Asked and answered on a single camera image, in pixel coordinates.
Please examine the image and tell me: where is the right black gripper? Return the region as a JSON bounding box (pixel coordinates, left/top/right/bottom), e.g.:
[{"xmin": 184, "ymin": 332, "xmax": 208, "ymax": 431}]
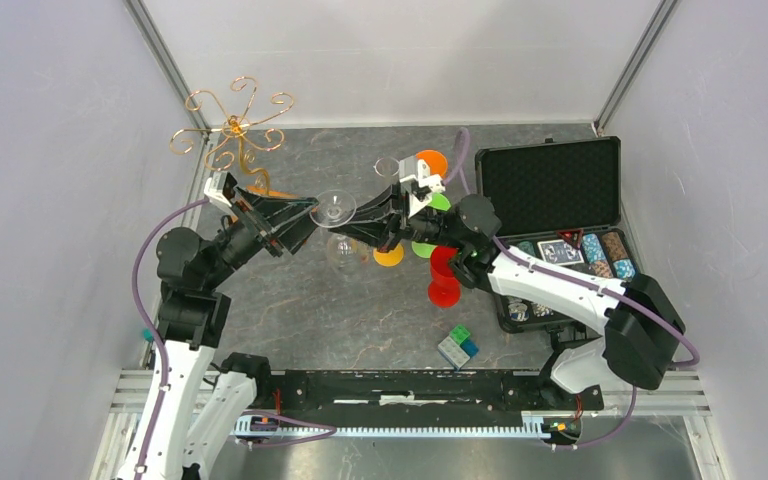
[{"xmin": 329, "ymin": 180, "xmax": 465, "ymax": 254}]

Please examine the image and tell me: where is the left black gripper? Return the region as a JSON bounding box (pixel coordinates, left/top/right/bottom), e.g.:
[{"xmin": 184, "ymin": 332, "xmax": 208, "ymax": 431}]
[{"xmin": 203, "ymin": 183, "xmax": 327, "ymax": 288}]

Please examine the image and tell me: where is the yellow plastic wine glass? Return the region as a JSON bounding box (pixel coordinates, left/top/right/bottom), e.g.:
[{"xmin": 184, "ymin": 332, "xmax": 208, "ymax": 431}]
[{"xmin": 373, "ymin": 243, "xmax": 405, "ymax": 268}]

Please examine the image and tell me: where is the clear wine glass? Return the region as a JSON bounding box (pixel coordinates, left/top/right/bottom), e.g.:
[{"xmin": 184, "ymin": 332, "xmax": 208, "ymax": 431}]
[{"xmin": 310, "ymin": 189, "xmax": 370, "ymax": 276}]

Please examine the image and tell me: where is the clear champagne flute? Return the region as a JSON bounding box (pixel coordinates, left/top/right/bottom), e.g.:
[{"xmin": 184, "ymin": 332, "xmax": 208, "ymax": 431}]
[{"xmin": 374, "ymin": 157, "xmax": 400, "ymax": 182}]

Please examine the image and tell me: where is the green plastic wine glass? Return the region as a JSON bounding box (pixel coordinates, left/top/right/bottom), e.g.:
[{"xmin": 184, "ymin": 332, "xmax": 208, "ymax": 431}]
[{"xmin": 410, "ymin": 193, "xmax": 451, "ymax": 259}]

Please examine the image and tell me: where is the orange plastic wine glass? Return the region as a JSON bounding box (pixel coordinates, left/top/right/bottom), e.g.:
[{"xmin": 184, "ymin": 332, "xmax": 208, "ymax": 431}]
[{"xmin": 416, "ymin": 150, "xmax": 448, "ymax": 178}]

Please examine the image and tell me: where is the red plastic wine glass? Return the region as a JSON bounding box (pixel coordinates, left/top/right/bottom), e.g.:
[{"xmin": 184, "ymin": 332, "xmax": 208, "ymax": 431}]
[{"xmin": 427, "ymin": 246, "xmax": 461, "ymax": 308}]

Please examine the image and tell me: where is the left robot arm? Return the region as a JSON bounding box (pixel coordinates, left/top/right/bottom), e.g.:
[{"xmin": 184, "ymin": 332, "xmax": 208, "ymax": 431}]
[{"xmin": 116, "ymin": 188, "xmax": 319, "ymax": 479}]

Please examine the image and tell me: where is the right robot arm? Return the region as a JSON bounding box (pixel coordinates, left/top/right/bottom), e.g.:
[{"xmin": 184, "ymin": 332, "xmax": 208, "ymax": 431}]
[{"xmin": 334, "ymin": 186, "xmax": 687, "ymax": 408}]

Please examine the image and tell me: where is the toy brick block stack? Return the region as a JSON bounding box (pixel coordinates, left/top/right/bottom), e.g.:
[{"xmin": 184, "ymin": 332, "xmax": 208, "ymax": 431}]
[{"xmin": 437, "ymin": 325, "xmax": 479, "ymax": 370}]

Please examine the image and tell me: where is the black poker chip case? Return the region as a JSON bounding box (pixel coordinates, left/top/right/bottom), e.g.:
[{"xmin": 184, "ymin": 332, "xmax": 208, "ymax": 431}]
[{"xmin": 474, "ymin": 136, "xmax": 640, "ymax": 335}]

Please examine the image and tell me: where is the red triangular dealer button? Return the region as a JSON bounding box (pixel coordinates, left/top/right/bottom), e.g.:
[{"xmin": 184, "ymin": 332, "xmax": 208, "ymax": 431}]
[{"xmin": 557, "ymin": 229, "xmax": 584, "ymax": 248}]

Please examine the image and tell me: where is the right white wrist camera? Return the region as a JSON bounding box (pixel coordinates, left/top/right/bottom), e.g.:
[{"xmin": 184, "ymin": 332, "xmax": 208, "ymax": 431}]
[{"xmin": 398, "ymin": 156, "xmax": 445, "ymax": 218}]

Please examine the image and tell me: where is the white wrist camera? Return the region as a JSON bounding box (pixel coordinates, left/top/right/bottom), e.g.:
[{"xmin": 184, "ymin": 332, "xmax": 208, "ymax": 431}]
[
  {"xmin": 398, "ymin": 156, "xmax": 445, "ymax": 218},
  {"xmin": 203, "ymin": 172, "xmax": 237, "ymax": 208}
]

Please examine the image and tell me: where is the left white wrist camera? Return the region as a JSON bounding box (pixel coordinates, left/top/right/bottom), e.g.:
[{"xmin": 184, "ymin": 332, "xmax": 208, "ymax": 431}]
[{"xmin": 203, "ymin": 172, "xmax": 237, "ymax": 208}]

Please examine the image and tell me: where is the gold wire glass rack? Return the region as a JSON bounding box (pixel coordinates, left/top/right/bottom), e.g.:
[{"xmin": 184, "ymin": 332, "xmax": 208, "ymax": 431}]
[{"xmin": 168, "ymin": 76, "xmax": 296, "ymax": 195}]

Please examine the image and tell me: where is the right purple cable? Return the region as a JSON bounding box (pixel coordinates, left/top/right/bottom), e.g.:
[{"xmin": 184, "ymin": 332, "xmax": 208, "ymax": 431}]
[{"xmin": 443, "ymin": 127, "xmax": 701, "ymax": 452}]

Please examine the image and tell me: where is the purple cable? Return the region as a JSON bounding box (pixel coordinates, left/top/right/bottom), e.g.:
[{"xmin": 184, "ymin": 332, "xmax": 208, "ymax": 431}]
[
  {"xmin": 131, "ymin": 197, "xmax": 338, "ymax": 480},
  {"xmin": 443, "ymin": 127, "xmax": 701, "ymax": 452}
]

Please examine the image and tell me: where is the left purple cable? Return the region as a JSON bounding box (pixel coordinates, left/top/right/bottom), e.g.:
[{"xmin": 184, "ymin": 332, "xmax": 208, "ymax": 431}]
[{"xmin": 131, "ymin": 197, "xmax": 338, "ymax": 480}]

